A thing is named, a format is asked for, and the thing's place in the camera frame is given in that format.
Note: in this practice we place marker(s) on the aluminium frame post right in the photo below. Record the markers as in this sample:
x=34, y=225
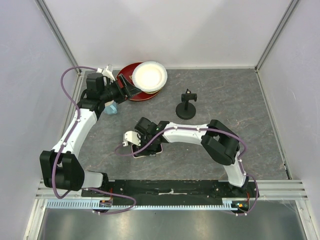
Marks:
x=276, y=34

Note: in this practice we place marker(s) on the aluminium front rail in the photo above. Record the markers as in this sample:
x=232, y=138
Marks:
x=268, y=190

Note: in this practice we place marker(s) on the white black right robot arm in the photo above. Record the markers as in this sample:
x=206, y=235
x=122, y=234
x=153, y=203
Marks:
x=221, y=144

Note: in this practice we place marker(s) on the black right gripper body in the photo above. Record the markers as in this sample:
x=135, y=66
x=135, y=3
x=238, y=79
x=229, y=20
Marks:
x=145, y=140

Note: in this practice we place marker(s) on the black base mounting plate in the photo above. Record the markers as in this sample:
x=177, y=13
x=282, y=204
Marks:
x=214, y=188

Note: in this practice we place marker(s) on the patterned plate under white plate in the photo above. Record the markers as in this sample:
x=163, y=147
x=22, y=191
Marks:
x=149, y=84

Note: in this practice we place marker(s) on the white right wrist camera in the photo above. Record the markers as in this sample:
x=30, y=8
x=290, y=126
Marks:
x=131, y=138

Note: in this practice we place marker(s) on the black phone stand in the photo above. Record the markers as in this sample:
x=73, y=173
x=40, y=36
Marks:
x=186, y=110

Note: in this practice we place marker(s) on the pink smartphone black screen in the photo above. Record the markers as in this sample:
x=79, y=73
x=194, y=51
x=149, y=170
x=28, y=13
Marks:
x=151, y=151

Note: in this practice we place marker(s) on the blue white paper cup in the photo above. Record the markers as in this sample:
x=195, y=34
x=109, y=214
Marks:
x=110, y=108

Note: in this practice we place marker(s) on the aluminium frame post left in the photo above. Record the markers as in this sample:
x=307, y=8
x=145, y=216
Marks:
x=48, y=16

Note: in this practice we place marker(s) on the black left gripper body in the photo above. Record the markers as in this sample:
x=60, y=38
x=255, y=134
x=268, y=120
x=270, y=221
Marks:
x=119, y=97

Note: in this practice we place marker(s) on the light blue cable duct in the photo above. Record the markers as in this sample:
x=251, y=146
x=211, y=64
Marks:
x=98, y=205

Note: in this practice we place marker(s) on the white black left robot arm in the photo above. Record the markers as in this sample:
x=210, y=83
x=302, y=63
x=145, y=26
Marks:
x=60, y=167

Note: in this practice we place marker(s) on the white paper plate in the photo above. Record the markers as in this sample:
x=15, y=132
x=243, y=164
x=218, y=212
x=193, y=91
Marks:
x=151, y=68

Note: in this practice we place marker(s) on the aluminium frame post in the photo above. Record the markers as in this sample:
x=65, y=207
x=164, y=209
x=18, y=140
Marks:
x=48, y=16
x=276, y=34

